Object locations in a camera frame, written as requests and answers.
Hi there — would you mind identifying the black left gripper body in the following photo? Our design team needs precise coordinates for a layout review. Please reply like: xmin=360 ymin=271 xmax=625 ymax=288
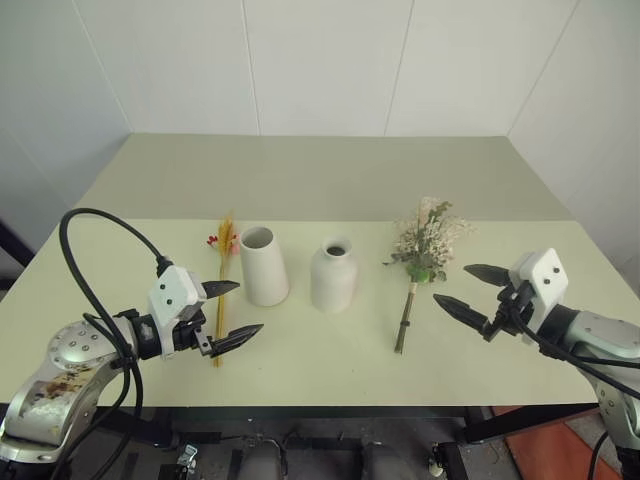
xmin=174 ymin=298 xmax=217 ymax=358

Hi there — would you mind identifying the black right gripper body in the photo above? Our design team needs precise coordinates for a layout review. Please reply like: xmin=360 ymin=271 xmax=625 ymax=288
xmin=481 ymin=281 xmax=535 ymax=344

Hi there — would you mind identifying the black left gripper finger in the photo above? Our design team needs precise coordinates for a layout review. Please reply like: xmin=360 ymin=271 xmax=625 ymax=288
xmin=200 ymin=280 xmax=242 ymax=300
xmin=208 ymin=323 xmax=265 ymax=359

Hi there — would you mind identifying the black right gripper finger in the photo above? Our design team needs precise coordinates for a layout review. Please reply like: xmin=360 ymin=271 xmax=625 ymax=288
xmin=463 ymin=263 xmax=512 ymax=288
xmin=432 ymin=293 xmax=490 ymax=334

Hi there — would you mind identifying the white tapered open vase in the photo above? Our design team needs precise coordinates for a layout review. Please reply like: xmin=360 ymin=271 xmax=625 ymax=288
xmin=239 ymin=225 xmax=291 ymax=308

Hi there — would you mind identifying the white bottle-shaped vase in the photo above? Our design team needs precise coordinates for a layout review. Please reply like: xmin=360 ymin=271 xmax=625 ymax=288
xmin=309 ymin=237 xmax=360 ymax=315

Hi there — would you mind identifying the yellow dried flower bunch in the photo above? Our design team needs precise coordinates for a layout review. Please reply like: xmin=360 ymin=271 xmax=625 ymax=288
xmin=205 ymin=209 xmax=242 ymax=370

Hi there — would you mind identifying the green pink flower bouquet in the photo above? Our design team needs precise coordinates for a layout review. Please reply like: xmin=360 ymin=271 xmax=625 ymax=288
xmin=382 ymin=196 xmax=477 ymax=358

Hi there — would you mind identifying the dark furniture edge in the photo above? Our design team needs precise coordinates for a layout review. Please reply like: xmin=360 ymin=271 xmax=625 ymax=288
xmin=0 ymin=218 xmax=37 ymax=292

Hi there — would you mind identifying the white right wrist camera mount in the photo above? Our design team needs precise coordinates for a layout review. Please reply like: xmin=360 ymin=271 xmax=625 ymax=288
xmin=508 ymin=247 xmax=572 ymax=347

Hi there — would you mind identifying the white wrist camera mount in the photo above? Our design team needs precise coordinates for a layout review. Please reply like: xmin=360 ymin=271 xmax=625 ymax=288
xmin=508 ymin=247 xmax=572 ymax=347
xmin=147 ymin=265 xmax=209 ymax=359

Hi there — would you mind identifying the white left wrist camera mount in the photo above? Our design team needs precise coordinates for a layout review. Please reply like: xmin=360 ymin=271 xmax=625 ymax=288
xmin=147 ymin=265 xmax=209 ymax=359

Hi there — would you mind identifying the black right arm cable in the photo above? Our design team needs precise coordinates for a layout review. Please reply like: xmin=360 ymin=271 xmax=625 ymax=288
xmin=509 ymin=287 xmax=640 ymax=402

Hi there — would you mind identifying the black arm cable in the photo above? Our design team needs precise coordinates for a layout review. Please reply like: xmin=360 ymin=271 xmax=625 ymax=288
xmin=52 ymin=206 xmax=175 ymax=480
xmin=509 ymin=287 xmax=640 ymax=402

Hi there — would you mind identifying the black table frame bar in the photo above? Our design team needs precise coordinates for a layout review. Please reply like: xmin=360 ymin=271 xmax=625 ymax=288
xmin=465 ymin=401 xmax=602 ymax=445

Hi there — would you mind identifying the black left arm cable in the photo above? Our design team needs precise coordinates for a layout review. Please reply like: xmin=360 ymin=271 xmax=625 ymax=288
xmin=52 ymin=206 xmax=175 ymax=480

